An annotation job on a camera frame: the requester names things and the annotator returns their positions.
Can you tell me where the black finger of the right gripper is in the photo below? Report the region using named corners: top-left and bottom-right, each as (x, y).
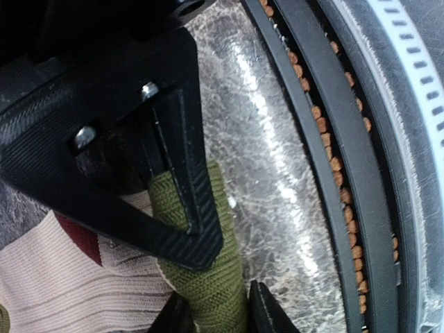
top-left (1, 28), bottom-right (223, 271)

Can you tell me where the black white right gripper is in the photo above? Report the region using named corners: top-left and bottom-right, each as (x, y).
top-left (1, 0), bottom-right (213, 65)

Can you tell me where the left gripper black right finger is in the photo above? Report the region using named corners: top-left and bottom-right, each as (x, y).
top-left (248, 280), bottom-right (300, 333)

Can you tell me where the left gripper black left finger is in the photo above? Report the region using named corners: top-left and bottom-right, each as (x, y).
top-left (148, 294), bottom-right (193, 333)

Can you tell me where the cream olive striped sock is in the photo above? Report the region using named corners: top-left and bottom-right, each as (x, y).
top-left (1, 161), bottom-right (248, 332)

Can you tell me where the black front frame rail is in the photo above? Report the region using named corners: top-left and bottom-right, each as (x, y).
top-left (244, 1), bottom-right (420, 332)

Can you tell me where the white slotted cable duct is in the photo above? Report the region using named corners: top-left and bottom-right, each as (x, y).
top-left (334, 1), bottom-right (443, 332)

